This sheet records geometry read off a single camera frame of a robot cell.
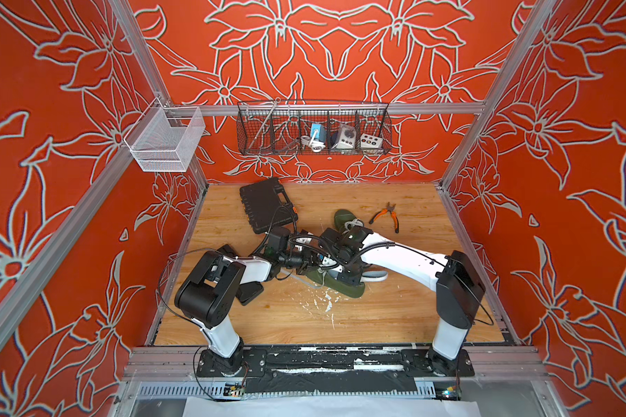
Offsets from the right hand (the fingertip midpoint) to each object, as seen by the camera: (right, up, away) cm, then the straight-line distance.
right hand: (346, 276), depth 82 cm
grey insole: (+5, +2, -6) cm, 8 cm away
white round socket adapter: (+1, +47, +8) cm, 48 cm away
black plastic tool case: (-30, +23, +25) cm, 46 cm away
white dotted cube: (+11, +47, +12) cm, 50 cm away
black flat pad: (-34, -6, +3) cm, 34 cm away
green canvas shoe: (-8, -1, +1) cm, 8 cm away
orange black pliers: (+24, +21, +28) cm, 42 cm away
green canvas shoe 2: (+2, +17, +17) cm, 25 cm away
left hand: (-6, +4, +1) cm, 7 cm away
